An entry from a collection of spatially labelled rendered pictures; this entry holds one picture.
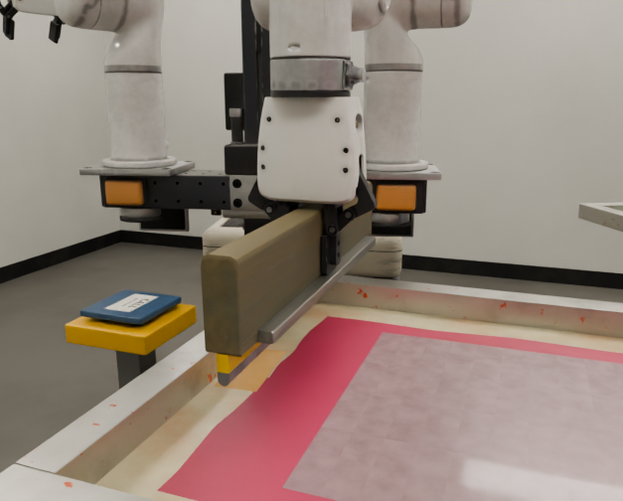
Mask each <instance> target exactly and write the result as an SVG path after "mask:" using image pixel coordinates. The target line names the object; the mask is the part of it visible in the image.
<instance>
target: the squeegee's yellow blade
mask: <svg viewBox="0 0 623 501"><path fill-rule="evenodd" d="M260 344H261V343H259V342H257V343H256V344H254V345H253V346H252V347H251V348H250V349H249V350H248V351H247V352H246V353H245V354H243V355H242V356H241V357H238V356H232V355H226V354H220V353H218V354H217V367H218V372H220V373H226V374H229V373H230V372H231V371H232V370H233V369H234V368H235V367H236V366H238V365H239V364H240V363H241V362H242V361H243V360H244V359H245V358H246V357H247V356H248V355H249V354H250V353H251V352H253V351H254V350H255V349H256V348H257V347H258V346H259V345H260Z"/></svg>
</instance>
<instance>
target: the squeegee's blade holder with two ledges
mask: <svg viewBox="0 0 623 501"><path fill-rule="evenodd" d="M375 244H376V237H369V236H365V237H364V238H363V239H362V240H360V241H359V242H358V243H357V244H356V245H355V246H354V247H352V248H351V249H350V250H349V251H348V252H346V253H345V254H344V255H343V256H342V257H341V260H340V263H339V264H338V265H336V268H335V269H334V270H333V271H332V272H330V273H329V274H328V275H323V274H321V275H320V276H319V277H318V278H317V279H316V280H314V281H313V282H312V283H311V284H310V285H309V286H307V287H306V288H305V289H304V290H303V291H302V292H301V293H299V294H298V295H297V296H296V297H295V298H294V299H293V300H291V301H290V302H289V303H288V304H287V305H286V306H285V307H283V308H282V309H281V310H280V311H279V312H278V313H277V314H275V315H274V316H273V317H272V318H271V319H270V320H269V321H267V322H266V323H265V324H264V325H263V326H262V327H260V328H259V329H258V330H257V331H258V342H259V343H266V344H274V343H275V342H276V341H277V340H278V339H279V338H280V337H281V336H282V335H283V334H284V333H285V332H286V331H287V330H288V329H289V328H290V327H291V326H292V325H293V324H294V323H295V322H296V321H297V320H298V319H299V318H300V317H301V316H303V315H304V314H305V313H306V312H307V311H308V310H309V309H310V308H311V307H312V306H313V305H314V304H315V303H316V302H317V301H318V300H319V299H320V298H321V297H322V296H323V295H324V294H325V293H326V292H327V291H328V290H329V289H330V288H331V287H332V286H333V285H334V284H335V283H336V282H337V281H338V280H339V279H340V278H341V277H342V276H343V275H344V274H345V273H346V272H348V271H349V270H350V269H351V268H352V267H353V266H354V265H355V264H356V263H357V262H358V261H359V260H360V259H361V258H362V257H363V256H364V255H365V254H366V253H367V252H368V251H369V250H370V249H371V248H372V247H373V246H374V245H375Z"/></svg>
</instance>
